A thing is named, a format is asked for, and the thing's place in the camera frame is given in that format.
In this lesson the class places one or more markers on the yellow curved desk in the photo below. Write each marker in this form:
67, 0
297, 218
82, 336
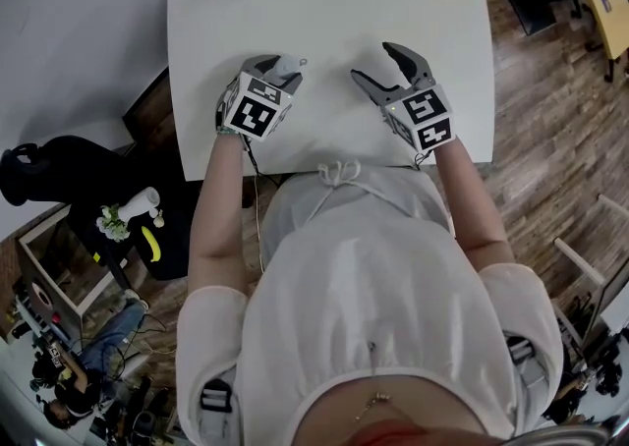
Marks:
604, 26

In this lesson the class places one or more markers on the small white garlic bulb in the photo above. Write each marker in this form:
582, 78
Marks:
158, 219

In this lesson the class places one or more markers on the person's white dress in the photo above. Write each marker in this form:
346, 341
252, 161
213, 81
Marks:
373, 287

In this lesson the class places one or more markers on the black floor mat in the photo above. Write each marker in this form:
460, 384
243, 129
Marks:
528, 4

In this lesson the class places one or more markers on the yellow banana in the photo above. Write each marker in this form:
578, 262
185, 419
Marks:
151, 243

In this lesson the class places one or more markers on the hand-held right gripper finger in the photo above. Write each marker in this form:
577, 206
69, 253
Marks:
376, 90
415, 66

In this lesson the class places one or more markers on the white wooden frame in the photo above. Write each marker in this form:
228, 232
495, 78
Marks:
580, 257

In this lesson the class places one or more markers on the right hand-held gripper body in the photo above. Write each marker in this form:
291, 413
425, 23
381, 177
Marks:
422, 115

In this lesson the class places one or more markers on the black office chair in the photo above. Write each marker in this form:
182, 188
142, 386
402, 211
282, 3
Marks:
74, 164

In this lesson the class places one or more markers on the person's right forearm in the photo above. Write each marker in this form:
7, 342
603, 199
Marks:
472, 208

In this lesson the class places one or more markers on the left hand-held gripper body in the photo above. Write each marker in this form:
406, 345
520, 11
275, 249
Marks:
253, 112

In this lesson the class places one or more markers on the person's left forearm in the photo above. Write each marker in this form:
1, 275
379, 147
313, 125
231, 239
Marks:
218, 218

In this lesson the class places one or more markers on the white flower bunch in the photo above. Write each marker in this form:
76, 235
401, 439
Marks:
113, 225

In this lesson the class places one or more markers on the grey metal head-mount bar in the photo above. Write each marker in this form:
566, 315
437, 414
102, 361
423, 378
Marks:
565, 434

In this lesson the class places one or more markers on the white-framed side table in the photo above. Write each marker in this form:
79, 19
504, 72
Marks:
93, 294

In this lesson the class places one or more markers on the white vase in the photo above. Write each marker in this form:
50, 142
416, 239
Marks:
137, 206

